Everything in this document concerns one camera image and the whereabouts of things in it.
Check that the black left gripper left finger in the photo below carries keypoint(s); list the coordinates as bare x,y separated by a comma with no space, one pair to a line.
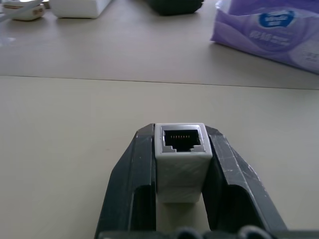
129,179

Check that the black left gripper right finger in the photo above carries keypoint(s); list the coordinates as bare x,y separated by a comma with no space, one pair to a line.
239,184

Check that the white ethernet coupler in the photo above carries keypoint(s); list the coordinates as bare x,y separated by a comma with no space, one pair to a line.
183,159

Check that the purple tissue pack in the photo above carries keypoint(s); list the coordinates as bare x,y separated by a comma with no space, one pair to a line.
269,32

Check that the white rectangular box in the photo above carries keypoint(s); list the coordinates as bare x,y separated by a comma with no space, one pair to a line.
79,8

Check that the black rounded object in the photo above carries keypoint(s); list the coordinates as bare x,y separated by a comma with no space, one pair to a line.
174,6

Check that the white device with brown label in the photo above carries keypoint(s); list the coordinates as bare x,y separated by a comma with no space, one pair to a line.
22,10

